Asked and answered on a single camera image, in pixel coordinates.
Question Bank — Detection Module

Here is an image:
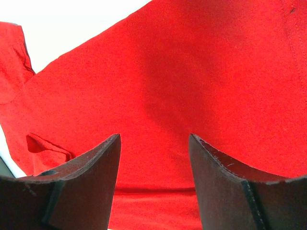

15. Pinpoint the red t shirt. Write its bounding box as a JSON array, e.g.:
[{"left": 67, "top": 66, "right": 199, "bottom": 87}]
[{"left": 0, "top": 0, "right": 307, "bottom": 230}]

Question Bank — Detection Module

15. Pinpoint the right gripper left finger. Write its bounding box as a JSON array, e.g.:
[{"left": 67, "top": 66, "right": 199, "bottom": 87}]
[{"left": 0, "top": 134, "right": 121, "bottom": 230}]

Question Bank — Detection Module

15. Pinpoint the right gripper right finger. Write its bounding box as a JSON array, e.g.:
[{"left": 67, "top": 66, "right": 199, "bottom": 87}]
[{"left": 189, "top": 134, "right": 307, "bottom": 230}]

